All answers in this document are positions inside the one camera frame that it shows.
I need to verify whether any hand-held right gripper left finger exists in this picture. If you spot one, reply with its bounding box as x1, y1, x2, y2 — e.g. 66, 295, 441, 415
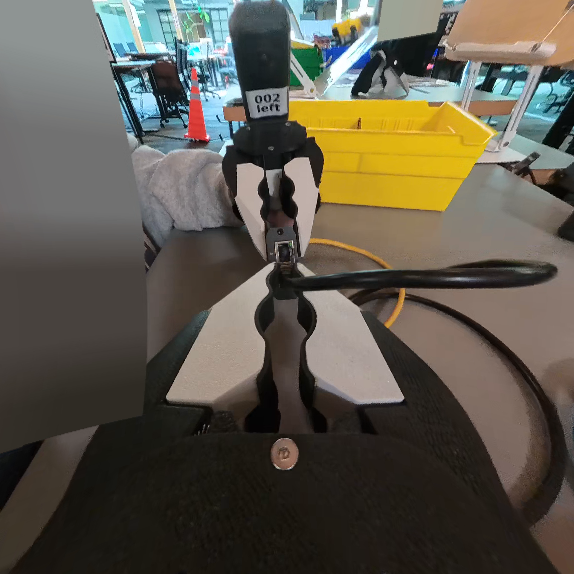
165, 263, 282, 434

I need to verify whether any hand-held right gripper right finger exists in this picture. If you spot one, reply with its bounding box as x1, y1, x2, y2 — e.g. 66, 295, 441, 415
295, 263, 406, 434

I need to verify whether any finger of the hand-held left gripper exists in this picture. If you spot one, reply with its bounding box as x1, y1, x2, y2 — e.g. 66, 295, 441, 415
282, 157, 321, 258
234, 164, 271, 262

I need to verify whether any black ethernet coupler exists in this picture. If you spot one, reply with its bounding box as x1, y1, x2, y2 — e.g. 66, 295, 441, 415
265, 225, 300, 265

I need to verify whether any yellow ethernet cable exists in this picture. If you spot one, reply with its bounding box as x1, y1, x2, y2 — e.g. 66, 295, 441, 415
309, 239, 406, 329

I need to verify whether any black cable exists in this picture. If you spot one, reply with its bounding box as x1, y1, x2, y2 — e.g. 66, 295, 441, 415
273, 259, 568, 527

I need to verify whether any yellow plastic bin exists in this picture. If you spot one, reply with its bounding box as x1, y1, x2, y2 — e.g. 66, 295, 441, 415
289, 100, 498, 212

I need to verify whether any person's left forearm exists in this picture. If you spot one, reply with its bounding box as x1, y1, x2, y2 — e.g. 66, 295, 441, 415
131, 146, 245, 231

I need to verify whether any green plastic bin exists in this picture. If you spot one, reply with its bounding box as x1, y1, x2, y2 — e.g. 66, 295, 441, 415
291, 42, 323, 86

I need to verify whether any clear tilted board stand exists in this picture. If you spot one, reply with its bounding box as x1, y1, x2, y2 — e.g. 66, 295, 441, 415
291, 22, 382, 97

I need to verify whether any blue plastic bin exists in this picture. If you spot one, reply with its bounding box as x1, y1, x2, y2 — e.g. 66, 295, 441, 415
323, 45, 359, 70

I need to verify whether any orange traffic cone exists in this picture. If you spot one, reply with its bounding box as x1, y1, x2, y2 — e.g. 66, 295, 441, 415
184, 67, 211, 143

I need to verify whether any black office chair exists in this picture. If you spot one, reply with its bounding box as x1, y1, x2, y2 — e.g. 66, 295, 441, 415
150, 60, 189, 128

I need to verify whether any idle black and white gripper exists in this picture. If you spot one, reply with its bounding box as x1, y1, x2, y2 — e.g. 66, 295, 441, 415
350, 48, 411, 98

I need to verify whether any wooden top desk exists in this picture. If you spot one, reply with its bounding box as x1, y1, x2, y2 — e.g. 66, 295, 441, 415
223, 83, 525, 119

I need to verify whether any cardboard board on white stand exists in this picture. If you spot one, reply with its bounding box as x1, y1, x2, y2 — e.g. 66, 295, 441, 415
442, 0, 574, 153

